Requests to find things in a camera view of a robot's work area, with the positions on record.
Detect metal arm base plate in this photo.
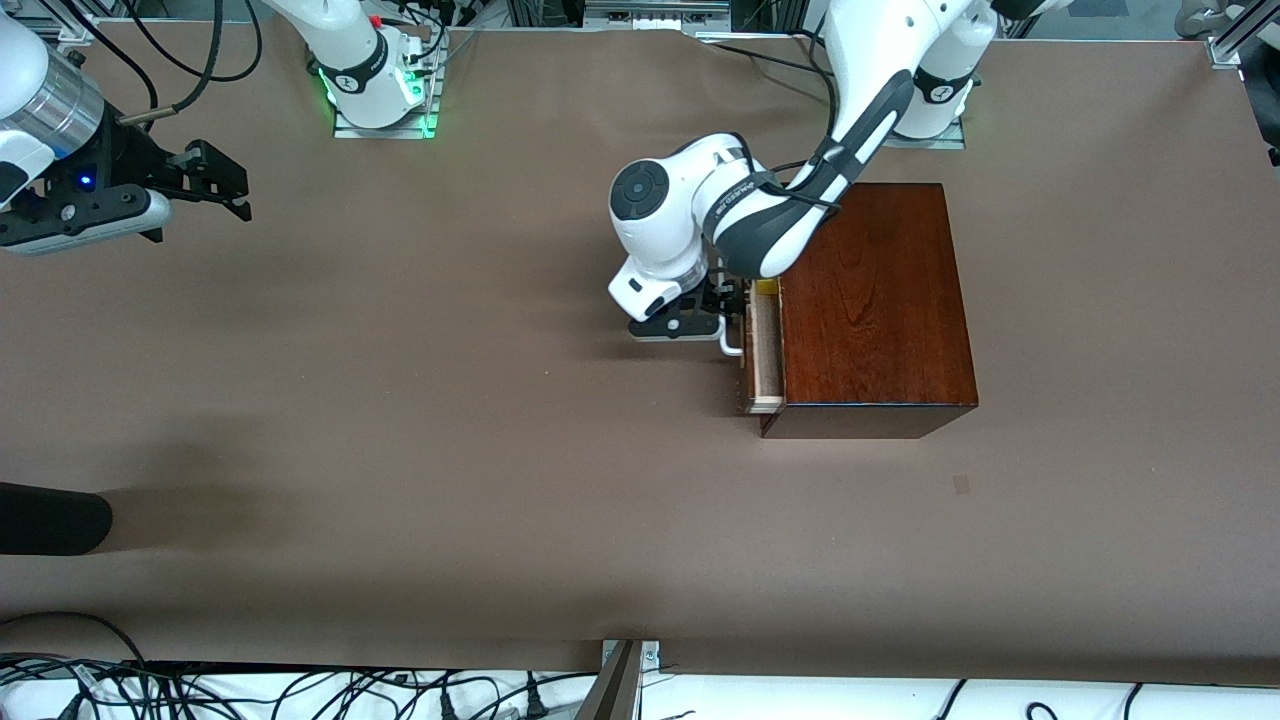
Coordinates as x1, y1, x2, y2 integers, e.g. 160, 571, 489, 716
885, 118, 967, 150
333, 28, 442, 140

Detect aluminium corner bracket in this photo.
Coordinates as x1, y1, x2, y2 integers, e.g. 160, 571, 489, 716
600, 639, 662, 673

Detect wooden drawer with white handle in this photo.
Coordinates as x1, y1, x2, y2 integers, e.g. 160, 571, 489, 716
720, 278, 787, 415

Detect table cover sheet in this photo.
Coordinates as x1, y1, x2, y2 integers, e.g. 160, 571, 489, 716
0, 20, 1280, 686

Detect grey metal post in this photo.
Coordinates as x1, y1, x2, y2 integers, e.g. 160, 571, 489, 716
577, 641, 642, 720

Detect dark wooden drawer cabinet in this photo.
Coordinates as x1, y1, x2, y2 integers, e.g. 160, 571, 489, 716
757, 182, 979, 439

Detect dark grey object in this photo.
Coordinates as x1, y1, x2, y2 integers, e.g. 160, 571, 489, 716
1240, 40, 1280, 168

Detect grey metal device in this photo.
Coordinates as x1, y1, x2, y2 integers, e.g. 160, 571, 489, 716
583, 0, 733, 31

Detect black rounded object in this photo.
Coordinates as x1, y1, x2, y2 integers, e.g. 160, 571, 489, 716
0, 481, 114, 557

